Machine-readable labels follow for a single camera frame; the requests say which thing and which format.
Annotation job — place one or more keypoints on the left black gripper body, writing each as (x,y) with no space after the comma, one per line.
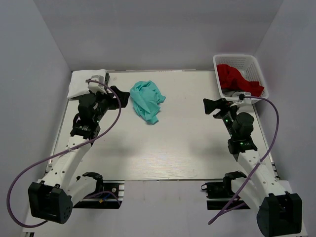
(105,102)

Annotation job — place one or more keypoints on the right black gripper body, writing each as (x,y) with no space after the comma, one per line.
(227,113)

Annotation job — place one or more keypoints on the teal t shirt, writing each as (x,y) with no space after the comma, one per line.
(147,98)

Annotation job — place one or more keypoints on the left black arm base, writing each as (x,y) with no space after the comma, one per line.
(98,192)

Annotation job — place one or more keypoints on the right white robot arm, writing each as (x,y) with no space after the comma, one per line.
(279,212)

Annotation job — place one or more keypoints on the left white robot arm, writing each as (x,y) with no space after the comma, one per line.
(54,196)

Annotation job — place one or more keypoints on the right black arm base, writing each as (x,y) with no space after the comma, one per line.
(219,192)

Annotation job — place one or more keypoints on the grey t shirt in basket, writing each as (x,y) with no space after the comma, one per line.
(231,93)

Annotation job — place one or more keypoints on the folded white t shirt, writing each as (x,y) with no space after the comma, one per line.
(78,85)

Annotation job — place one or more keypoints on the red t shirt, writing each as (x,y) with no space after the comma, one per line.
(230,78)

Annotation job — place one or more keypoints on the white plastic basket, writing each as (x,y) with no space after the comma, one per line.
(247,65)

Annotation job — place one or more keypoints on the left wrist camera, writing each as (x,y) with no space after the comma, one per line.
(96,84)

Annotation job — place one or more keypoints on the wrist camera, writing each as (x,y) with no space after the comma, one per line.
(96,84)
(242,99)

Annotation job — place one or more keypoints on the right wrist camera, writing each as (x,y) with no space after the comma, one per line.
(242,99)

